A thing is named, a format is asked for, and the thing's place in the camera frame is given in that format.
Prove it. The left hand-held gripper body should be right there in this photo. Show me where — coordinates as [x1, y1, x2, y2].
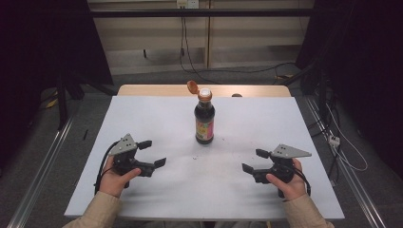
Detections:
[108, 133, 157, 190]

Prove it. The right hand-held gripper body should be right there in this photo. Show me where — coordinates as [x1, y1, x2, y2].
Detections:
[252, 143, 313, 200]

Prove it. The dark sauce bottle orange cap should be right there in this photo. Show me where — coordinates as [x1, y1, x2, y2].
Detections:
[186, 80, 217, 145]

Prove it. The person's right hand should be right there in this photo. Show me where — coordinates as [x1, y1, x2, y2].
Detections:
[265, 158, 308, 202]

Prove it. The person's left hand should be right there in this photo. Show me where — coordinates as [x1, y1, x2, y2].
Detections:
[98, 154, 143, 200]

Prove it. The white board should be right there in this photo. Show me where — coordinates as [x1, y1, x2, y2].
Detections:
[64, 95, 346, 221]

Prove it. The wooden table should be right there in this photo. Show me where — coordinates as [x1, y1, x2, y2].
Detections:
[117, 84, 292, 98]

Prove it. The black stand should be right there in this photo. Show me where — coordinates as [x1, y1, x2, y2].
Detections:
[54, 71, 86, 131]

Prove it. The black curtain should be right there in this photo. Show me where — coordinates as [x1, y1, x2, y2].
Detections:
[296, 0, 403, 175]
[0, 0, 114, 167]

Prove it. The black horizontal bar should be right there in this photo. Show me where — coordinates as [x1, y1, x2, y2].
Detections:
[89, 8, 316, 19]

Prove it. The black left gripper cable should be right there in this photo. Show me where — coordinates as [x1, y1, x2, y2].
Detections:
[93, 140, 121, 196]

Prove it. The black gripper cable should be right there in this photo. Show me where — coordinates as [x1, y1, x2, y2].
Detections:
[292, 166, 313, 198]
[93, 140, 121, 196]

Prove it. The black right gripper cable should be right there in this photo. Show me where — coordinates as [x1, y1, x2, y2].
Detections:
[292, 166, 313, 198]

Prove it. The white cable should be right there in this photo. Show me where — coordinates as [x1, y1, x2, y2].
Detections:
[325, 104, 369, 173]

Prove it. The metal floor rail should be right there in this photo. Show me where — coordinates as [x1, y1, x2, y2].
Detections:
[303, 95, 387, 228]
[6, 115, 78, 228]

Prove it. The black cable from wall socket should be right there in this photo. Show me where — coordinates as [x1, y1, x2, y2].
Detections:
[178, 15, 299, 86]

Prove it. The white wall socket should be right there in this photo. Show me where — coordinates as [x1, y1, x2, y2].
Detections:
[176, 0, 201, 10]

